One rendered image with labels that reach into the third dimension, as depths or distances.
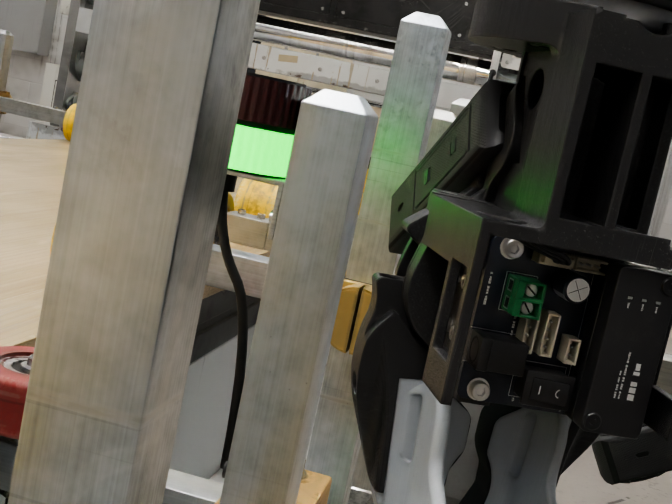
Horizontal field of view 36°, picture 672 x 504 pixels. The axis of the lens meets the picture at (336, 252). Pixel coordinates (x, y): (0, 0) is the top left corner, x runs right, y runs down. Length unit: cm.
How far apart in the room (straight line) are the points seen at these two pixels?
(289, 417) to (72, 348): 26
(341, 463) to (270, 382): 28
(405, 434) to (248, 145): 22
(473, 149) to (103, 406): 14
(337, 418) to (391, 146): 21
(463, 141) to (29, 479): 17
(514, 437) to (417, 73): 45
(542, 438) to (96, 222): 16
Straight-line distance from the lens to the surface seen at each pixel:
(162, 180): 28
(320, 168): 52
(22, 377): 63
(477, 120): 34
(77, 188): 29
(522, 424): 36
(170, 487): 63
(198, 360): 113
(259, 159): 52
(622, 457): 57
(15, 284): 88
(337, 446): 81
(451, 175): 36
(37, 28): 1047
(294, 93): 53
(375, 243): 78
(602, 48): 28
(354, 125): 52
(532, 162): 30
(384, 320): 34
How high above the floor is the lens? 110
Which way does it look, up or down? 8 degrees down
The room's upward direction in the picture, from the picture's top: 12 degrees clockwise
